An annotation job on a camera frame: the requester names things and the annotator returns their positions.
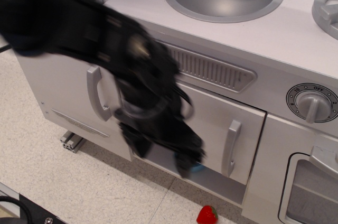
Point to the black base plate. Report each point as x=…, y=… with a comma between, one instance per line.
x=25, y=210

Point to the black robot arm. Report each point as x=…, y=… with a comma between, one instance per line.
x=88, y=31

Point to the grey vent panel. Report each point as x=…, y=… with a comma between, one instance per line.
x=213, y=71

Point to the white cabinet door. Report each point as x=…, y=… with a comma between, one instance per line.
x=210, y=116

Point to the grey timer knob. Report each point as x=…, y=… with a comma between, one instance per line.
x=312, y=102

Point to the white toy kitchen body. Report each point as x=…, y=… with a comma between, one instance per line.
x=284, y=48

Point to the oven door with window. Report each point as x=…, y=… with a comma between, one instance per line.
x=309, y=194

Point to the silver cabinet door handle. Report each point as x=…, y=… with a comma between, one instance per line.
x=227, y=159

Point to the white fridge lower door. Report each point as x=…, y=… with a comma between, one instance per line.
x=59, y=84

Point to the blue bowl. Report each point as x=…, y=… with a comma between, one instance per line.
x=197, y=167

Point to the aluminium extrusion bar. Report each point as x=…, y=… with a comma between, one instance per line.
x=72, y=141

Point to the silver oven door handle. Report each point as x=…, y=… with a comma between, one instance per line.
x=324, y=160

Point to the silver fridge door handle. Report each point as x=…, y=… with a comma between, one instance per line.
x=94, y=76

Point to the red toy strawberry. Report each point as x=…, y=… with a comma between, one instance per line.
x=207, y=215

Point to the silver toy faucet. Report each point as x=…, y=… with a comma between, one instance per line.
x=325, y=16

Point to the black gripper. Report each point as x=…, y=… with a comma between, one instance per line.
x=146, y=118

